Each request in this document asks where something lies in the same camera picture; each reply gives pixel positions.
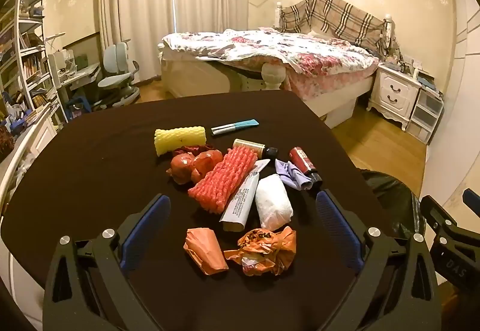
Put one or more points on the white study desk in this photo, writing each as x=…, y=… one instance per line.
x=80, y=74

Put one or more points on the clutter of small bottles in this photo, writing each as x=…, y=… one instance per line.
x=397, y=63

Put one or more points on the white low cabinet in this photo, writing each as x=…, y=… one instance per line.
x=37, y=136

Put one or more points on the white wardrobe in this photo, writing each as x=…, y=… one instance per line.
x=461, y=53

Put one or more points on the light blue desk chair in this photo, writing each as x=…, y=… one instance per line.
x=116, y=80

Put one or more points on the red-orange plastic bag ball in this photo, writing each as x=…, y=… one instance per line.
x=206, y=164
x=180, y=168

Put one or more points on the brown bottle with black cap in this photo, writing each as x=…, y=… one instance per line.
x=249, y=146

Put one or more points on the white bookshelf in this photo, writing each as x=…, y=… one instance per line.
x=22, y=38

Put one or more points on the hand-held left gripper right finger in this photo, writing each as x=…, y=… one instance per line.
x=339, y=229

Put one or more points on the orange paper wrapper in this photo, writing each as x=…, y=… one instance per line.
x=206, y=252

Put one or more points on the teal and white tube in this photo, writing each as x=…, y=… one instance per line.
x=240, y=125

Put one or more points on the pink floral bed sheet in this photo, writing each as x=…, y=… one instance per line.
x=330, y=83

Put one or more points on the white squeezed tube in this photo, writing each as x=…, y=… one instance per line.
x=240, y=203

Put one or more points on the bin with black bag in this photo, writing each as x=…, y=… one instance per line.
x=390, y=200

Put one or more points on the pink foam net sleeve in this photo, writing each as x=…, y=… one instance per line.
x=221, y=177

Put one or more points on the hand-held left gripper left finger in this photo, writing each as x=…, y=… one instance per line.
x=144, y=229

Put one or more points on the white under-bed box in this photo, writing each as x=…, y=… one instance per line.
x=337, y=113

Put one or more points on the plaid blanket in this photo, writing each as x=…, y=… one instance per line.
x=337, y=16

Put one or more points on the floral duvet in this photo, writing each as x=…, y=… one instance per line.
x=281, y=50

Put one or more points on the orange plastic bag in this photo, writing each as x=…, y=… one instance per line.
x=270, y=248

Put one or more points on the yellow foam roll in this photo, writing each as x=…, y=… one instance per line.
x=180, y=138

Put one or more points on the white tissue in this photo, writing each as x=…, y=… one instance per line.
x=273, y=203

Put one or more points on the small red bottle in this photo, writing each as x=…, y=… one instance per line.
x=302, y=160

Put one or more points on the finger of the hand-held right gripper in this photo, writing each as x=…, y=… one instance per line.
x=435, y=213
x=472, y=198

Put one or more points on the stack of books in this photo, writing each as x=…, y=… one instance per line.
x=431, y=83

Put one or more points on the white nightstand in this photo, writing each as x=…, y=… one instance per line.
x=393, y=91

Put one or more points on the lilac paper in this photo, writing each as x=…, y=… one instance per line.
x=287, y=173

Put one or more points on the bed with floral quilt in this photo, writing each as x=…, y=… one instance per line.
x=187, y=80

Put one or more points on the plastic drawer unit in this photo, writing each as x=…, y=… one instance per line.
x=423, y=110

